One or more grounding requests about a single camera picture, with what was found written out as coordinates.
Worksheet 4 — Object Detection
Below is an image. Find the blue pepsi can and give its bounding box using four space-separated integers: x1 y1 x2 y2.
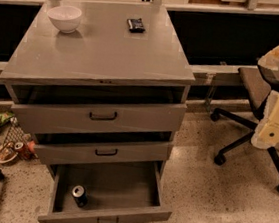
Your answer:
72 185 88 208

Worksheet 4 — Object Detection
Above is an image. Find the white round dish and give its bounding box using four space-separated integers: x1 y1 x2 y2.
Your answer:
0 145 17 164

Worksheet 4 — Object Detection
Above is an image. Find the black office chair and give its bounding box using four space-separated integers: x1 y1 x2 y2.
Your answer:
210 67 279 193

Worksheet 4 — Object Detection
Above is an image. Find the grey middle drawer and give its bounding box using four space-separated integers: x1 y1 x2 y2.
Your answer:
34 131 173 165

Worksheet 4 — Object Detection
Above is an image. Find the red soda can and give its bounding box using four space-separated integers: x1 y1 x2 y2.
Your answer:
14 142 31 160

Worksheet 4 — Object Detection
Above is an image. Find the grey drawer cabinet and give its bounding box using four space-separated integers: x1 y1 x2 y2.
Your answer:
0 0 204 190

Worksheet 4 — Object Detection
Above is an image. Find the white bowl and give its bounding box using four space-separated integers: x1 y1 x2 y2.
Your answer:
47 5 82 33

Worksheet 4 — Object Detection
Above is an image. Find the grey top drawer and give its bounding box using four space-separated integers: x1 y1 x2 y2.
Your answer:
12 85 186 134

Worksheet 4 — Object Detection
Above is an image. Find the dark snack packet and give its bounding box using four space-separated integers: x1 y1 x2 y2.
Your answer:
127 18 146 33

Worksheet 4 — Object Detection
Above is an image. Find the grey bottom drawer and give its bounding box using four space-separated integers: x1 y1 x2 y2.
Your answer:
38 161 171 223

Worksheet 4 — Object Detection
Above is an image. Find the grey drawer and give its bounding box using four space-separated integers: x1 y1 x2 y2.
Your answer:
34 131 173 165
12 85 186 134
38 161 171 223

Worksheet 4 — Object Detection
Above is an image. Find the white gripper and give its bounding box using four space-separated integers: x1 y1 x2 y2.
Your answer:
251 91 279 149

